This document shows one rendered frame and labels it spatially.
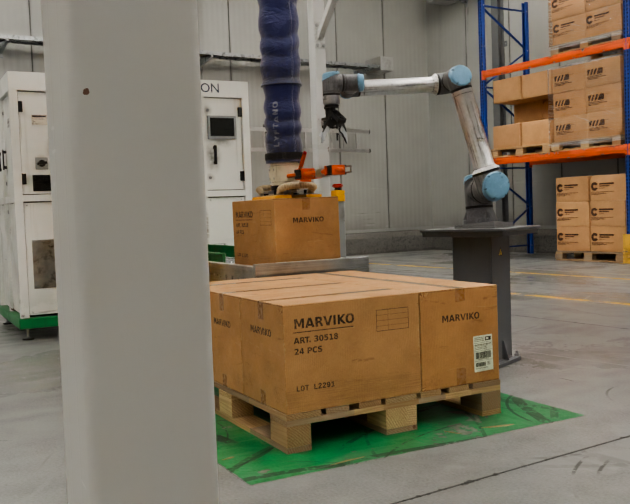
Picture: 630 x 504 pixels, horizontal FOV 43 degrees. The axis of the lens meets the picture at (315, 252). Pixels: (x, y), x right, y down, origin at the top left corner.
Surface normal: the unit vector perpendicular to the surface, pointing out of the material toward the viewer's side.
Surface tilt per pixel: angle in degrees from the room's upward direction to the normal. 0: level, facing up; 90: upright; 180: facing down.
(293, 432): 90
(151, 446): 90
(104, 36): 90
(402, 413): 90
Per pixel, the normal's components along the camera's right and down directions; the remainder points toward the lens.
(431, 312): 0.47, 0.03
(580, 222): -0.82, 0.12
